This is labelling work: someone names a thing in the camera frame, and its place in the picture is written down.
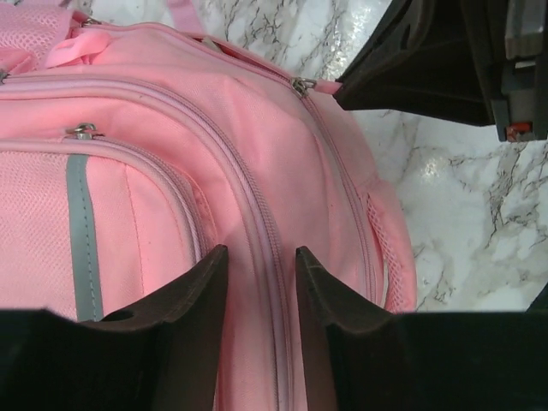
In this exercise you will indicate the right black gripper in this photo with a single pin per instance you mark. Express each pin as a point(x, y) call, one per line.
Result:
point(474, 62)

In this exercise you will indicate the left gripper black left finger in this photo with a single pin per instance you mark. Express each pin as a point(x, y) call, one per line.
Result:
point(159, 353)

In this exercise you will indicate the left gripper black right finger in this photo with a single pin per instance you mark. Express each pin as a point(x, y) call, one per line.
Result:
point(357, 356)

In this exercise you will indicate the pink student backpack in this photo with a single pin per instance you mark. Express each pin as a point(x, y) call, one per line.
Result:
point(127, 153)

